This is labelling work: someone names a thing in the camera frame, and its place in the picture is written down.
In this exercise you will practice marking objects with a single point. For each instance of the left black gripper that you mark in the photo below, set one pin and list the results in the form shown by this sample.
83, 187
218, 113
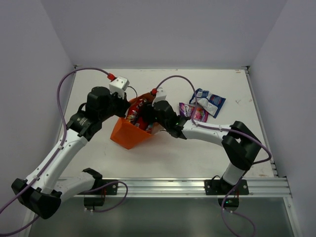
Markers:
122, 105

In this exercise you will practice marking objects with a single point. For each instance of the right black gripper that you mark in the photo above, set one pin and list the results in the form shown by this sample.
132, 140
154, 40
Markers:
147, 112

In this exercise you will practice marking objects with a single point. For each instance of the orange paper bag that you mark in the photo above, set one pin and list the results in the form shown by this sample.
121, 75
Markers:
128, 135

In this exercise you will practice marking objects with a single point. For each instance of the purple Fox's candy bag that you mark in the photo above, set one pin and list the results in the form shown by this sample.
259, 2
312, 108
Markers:
186, 110

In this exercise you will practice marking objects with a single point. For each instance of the blue white snack packet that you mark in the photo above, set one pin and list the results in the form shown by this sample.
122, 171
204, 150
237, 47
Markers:
212, 103

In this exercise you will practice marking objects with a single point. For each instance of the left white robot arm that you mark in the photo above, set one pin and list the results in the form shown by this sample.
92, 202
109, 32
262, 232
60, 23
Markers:
41, 191

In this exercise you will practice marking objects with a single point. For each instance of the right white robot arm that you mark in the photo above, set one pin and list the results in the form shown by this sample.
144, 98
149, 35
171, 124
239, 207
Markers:
239, 143

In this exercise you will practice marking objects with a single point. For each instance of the red chocolate bar packet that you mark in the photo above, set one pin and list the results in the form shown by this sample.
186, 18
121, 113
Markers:
141, 124

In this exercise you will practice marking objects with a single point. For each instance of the red snack packet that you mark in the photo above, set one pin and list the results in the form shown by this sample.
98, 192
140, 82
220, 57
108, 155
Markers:
133, 111

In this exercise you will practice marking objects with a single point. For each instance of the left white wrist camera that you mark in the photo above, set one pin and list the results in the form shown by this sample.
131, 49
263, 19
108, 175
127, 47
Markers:
118, 85

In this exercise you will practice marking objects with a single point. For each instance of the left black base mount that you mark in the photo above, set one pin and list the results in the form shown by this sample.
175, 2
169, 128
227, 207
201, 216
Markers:
99, 200

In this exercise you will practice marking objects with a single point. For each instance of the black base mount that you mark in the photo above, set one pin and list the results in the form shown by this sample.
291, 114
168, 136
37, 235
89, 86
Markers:
99, 200
216, 186

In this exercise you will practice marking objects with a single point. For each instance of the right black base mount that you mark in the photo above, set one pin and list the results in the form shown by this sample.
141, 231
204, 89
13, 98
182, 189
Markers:
216, 186

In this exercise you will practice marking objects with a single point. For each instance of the aluminium table rail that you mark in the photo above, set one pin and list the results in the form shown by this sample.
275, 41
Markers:
195, 188

